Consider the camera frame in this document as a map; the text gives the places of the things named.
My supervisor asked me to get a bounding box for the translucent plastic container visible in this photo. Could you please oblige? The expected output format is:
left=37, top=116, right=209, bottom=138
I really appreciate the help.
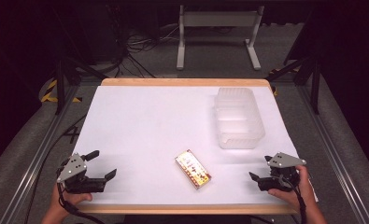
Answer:
left=214, top=86, right=266, bottom=150

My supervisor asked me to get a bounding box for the thin black floor cable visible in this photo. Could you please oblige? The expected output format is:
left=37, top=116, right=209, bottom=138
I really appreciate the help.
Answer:
left=22, top=113, right=89, bottom=224

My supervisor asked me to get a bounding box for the aluminium floor rail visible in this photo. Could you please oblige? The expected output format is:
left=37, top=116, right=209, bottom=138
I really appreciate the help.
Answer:
left=296, top=83, right=369, bottom=224
left=0, top=83, right=81, bottom=224

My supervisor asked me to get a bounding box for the right hand-held gripper black cable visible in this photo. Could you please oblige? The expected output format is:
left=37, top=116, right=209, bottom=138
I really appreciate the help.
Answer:
left=277, top=175, right=308, bottom=224

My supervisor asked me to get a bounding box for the person's right hand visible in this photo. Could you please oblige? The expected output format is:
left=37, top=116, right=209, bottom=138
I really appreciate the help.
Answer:
left=267, top=164, right=316, bottom=213

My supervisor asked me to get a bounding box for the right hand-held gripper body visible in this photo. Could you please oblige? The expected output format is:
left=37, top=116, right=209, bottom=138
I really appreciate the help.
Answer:
left=258, top=151, right=307, bottom=192

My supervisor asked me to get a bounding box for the left hand-held gripper black cable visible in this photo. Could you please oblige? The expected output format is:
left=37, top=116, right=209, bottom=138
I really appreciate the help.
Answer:
left=56, top=182, right=106, bottom=224

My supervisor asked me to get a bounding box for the white metal desk frame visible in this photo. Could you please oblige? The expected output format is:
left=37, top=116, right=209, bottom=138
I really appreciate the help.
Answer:
left=176, top=4, right=265, bottom=71

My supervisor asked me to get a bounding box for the person's left hand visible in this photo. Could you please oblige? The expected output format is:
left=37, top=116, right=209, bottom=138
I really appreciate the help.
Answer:
left=49, top=183, right=93, bottom=217

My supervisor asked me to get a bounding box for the white table sheet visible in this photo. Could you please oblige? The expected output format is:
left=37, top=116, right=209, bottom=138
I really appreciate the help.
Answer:
left=69, top=85, right=319, bottom=206

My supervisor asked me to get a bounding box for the black metal stand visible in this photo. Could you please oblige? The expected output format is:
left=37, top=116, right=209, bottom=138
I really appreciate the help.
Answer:
left=53, top=46, right=109, bottom=116
left=265, top=52, right=322, bottom=116

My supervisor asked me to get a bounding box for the red and yellow snack packet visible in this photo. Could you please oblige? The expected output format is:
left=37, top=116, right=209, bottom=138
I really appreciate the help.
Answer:
left=174, top=148, right=213, bottom=190

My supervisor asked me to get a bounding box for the tangle of black floor cables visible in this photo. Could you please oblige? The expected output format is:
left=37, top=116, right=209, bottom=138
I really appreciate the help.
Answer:
left=108, top=22, right=180, bottom=79

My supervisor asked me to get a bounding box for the yellow and black floor tape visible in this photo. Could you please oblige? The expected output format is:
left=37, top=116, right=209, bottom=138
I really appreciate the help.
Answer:
left=266, top=67, right=280, bottom=97
left=40, top=78, right=83, bottom=104

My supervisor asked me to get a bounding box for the hand-held gripper black cable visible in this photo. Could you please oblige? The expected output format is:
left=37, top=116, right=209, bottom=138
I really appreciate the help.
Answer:
left=56, top=182, right=106, bottom=224
left=277, top=175, right=308, bottom=224

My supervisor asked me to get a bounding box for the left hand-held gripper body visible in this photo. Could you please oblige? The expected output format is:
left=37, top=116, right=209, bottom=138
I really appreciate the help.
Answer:
left=56, top=152, right=107, bottom=195

